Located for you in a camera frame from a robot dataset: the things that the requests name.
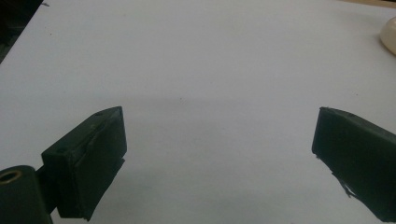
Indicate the cream rounded object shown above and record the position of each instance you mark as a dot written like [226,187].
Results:
[389,35]

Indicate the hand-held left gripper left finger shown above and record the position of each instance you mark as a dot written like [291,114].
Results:
[88,161]

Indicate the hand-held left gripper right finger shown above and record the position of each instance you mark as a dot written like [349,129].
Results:
[358,155]

